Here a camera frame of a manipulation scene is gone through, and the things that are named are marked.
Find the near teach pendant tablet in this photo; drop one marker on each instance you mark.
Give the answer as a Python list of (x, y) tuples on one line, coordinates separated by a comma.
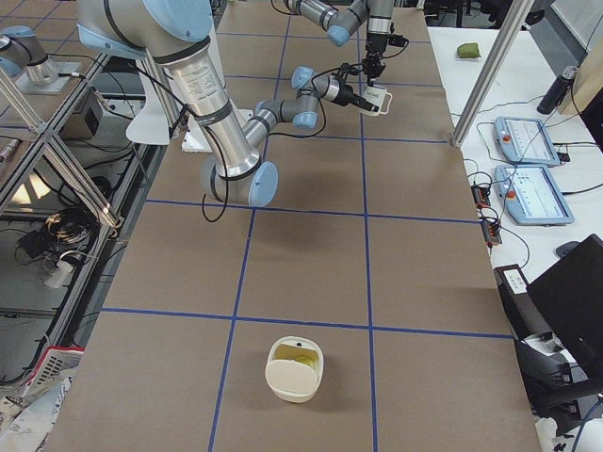
[(530, 195)]

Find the far teach pendant tablet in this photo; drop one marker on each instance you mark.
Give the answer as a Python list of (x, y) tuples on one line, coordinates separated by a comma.
[(525, 141)]

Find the green cloth pouch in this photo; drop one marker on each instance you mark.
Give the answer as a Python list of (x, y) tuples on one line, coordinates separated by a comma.
[(468, 50)]

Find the cream white lidded bin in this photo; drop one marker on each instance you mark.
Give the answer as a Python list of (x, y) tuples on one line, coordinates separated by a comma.
[(293, 382)]

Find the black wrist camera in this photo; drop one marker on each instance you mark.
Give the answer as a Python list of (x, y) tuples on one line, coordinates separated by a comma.
[(346, 69)]

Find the white mug with handle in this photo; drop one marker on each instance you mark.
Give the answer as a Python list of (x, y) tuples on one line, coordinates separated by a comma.
[(380, 96)]

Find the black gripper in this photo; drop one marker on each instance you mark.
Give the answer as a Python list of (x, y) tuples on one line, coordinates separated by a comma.
[(347, 95), (375, 50)]

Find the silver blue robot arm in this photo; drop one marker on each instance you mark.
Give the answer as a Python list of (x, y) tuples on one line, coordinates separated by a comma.
[(108, 26), (341, 25)]

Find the black computer mouse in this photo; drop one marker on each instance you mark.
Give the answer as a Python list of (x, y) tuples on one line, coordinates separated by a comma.
[(565, 248)]

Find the black water bottle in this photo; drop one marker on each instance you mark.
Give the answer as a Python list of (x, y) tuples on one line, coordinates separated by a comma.
[(557, 91)]

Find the aluminium frame post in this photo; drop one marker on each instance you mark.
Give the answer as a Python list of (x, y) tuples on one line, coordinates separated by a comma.
[(517, 13)]

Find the black box with label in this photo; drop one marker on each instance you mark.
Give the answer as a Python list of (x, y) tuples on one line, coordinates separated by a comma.
[(524, 317)]

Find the teach pendant tablet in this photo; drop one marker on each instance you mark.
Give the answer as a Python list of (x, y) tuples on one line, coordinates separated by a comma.
[(530, 195), (525, 141)]

